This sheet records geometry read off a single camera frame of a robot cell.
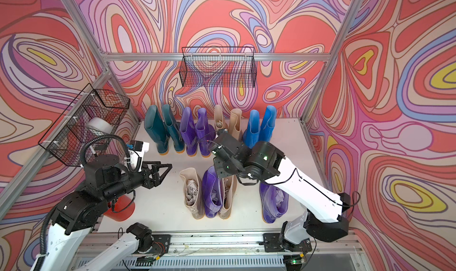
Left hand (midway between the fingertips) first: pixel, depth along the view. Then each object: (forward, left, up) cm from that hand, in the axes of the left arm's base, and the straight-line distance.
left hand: (168, 165), depth 60 cm
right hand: (0, -19, -2) cm, 19 cm away
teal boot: (+26, +14, -9) cm, 30 cm away
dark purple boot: (+22, -2, -7) cm, 24 cm away
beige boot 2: (+30, -24, -10) cm, 40 cm away
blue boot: (+21, -32, -6) cm, 38 cm away
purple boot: (-4, -14, -15) cm, 21 cm away
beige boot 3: (-4, -7, -13) cm, 16 cm away
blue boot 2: (+26, -39, -7) cm, 48 cm away
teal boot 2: (+31, +9, -10) cm, 34 cm away
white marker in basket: (+11, +36, -7) cm, 39 cm away
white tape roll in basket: (+21, +34, -1) cm, 40 cm away
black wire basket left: (+11, +42, 0) cm, 44 cm away
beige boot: (+33, -15, -12) cm, 39 cm away
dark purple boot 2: (+23, -10, -9) cm, 27 cm away
